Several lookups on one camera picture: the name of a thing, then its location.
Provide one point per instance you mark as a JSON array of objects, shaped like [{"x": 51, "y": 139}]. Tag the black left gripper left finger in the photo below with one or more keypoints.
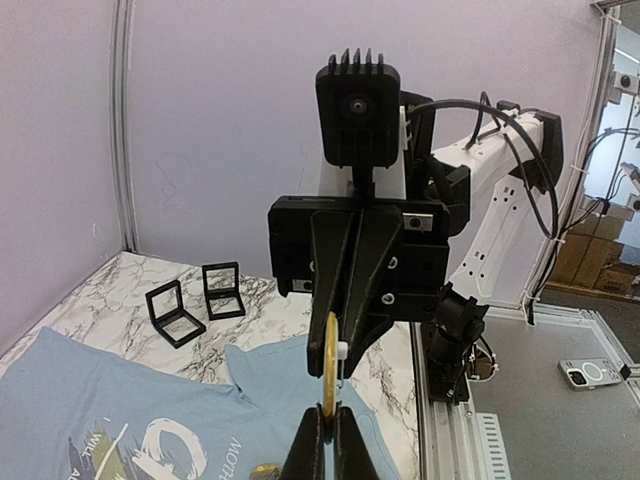
[{"x": 306, "y": 459}]

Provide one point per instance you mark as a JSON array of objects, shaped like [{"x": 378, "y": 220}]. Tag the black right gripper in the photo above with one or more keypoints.
[{"x": 387, "y": 258}]

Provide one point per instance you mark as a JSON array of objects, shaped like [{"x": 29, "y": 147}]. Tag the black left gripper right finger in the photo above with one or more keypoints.
[{"x": 351, "y": 457}]

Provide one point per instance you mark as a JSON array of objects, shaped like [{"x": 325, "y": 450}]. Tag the round white brooch badge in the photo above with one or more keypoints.
[{"x": 265, "y": 472}]

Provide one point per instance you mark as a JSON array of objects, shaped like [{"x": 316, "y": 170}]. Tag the black brooch box lid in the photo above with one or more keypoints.
[{"x": 221, "y": 286}]

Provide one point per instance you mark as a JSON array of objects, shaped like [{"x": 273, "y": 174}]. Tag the black brooch box base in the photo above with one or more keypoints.
[{"x": 176, "y": 313}]

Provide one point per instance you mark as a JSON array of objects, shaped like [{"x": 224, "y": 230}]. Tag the light blue printed t-shirt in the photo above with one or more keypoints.
[{"x": 69, "y": 411}]

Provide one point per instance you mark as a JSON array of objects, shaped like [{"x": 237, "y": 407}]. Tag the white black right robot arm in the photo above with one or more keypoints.
[{"x": 489, "y": 186}]

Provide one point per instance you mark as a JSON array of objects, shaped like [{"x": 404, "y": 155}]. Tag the white brooch pin clasp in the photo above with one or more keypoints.
[{"x": 342, "y": 355}]

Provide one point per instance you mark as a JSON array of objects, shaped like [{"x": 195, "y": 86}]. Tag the stacked cardboard boxes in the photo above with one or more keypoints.
[{"x": 600, "y": 254}]

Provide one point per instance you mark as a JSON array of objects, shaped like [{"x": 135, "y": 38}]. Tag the smartphone in clear case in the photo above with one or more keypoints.
[{"x": 589, "y": 374}]

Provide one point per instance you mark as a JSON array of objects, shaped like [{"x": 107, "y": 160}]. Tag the aluminium front rail frame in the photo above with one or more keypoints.
[{"x": 526, "y": 422}]

